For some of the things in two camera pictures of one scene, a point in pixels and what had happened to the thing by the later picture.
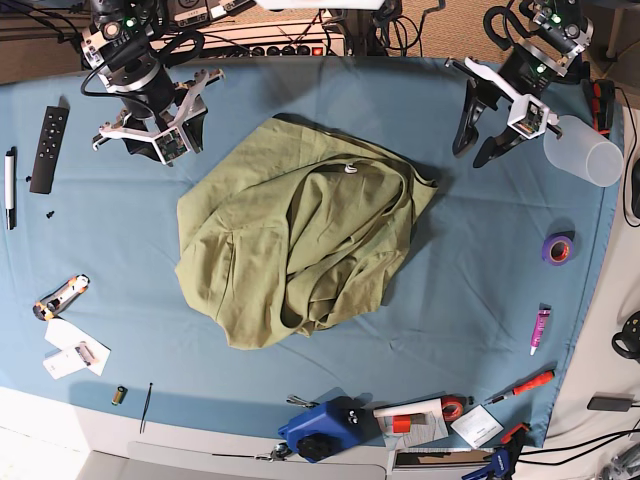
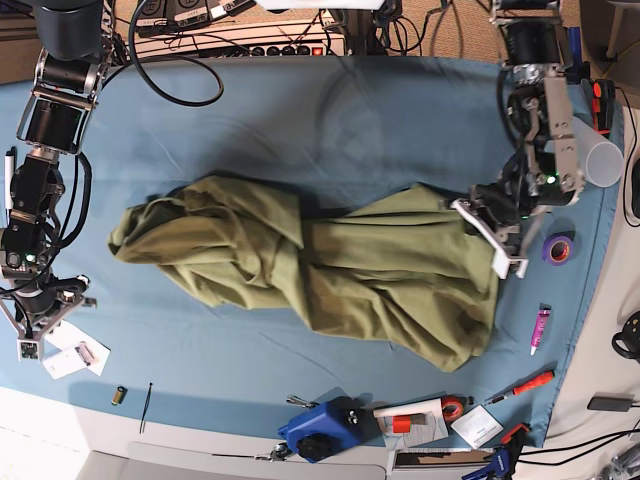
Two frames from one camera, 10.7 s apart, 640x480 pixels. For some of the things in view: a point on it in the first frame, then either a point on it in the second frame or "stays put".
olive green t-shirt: [294, 230] -> [411, 268]
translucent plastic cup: [584, 152] stays put
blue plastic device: [333, 425] stays put
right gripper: [530, 119] -> [497, 214]
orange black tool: [603, 106] stays put
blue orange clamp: [501, 464] stays put
